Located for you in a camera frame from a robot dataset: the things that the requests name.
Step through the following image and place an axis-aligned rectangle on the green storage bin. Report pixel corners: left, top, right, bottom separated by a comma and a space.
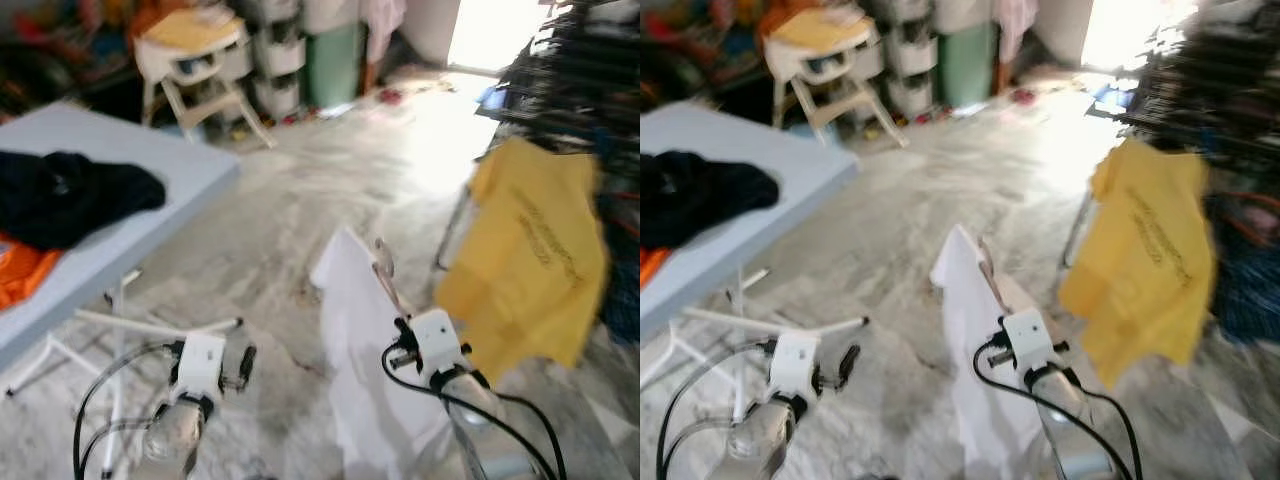
937, 20, 996, 109
305, 20, 363, 109

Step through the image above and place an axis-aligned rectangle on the pink hanging cloth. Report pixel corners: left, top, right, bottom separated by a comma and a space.
993, 0, 1041, 63
362, 0, 406, 63

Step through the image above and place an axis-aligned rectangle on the orange garment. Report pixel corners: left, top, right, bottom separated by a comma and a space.
0, 232, 63, 311
640, 248, 669, 291

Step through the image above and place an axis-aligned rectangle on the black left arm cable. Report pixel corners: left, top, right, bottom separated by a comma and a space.
655, 340, 776, 480
72, 340, 183, 480

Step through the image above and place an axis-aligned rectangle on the black garment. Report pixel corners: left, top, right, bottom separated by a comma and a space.
640, 150, 781, 251
0, 150, 167, 251

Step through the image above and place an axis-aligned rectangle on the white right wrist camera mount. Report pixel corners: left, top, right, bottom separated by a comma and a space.
408, 310, 466, 379
1000, 308, 1056, 376

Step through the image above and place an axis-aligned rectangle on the light grey folding table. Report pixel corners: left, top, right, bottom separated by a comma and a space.
0, 100, 244, 471
640, 100, 869, 480

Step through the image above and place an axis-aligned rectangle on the black drying rack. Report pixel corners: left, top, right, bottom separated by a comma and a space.
432, 0, 641, 276
1060, 0, 1280, 271

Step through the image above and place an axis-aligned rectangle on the white shirt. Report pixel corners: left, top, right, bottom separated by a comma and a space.
310, 228, 471, 480
930, 225, 1076, 480

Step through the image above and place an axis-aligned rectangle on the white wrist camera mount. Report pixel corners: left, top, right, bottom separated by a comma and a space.
1000, 308, 1056, 376
172, 333, 227, 401
768, 332, 821, 401
408, 310, 466, 379

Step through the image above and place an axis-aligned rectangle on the blue plaid garment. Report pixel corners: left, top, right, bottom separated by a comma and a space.
595, 190, 641, 346
1205, 190, 1280, 346

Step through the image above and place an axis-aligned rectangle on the white drawer tower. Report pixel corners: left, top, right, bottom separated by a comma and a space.
235, 0, 309, 119
865, 0, 941, 119

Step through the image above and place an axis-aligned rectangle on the white high chair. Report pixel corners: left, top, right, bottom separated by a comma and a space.
762, 8, 909, 149
133, 8, 273, 149

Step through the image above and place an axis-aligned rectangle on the yellow shirt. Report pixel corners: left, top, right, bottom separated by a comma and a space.
435, 137, 611, 381
1058, 137, 1216, 391

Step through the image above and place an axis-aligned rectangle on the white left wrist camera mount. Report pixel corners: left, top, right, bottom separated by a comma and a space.
172, 333, 227, 401
768, 332, 821, 401

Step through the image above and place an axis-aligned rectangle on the yellow cushion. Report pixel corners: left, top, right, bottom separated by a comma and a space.
140, 10, 239, 53
770, 8, 871, 51

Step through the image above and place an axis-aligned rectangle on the pink clothes hanger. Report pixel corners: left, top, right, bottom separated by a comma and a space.
372, 238, 413, 319
975, 237, 1016, 316

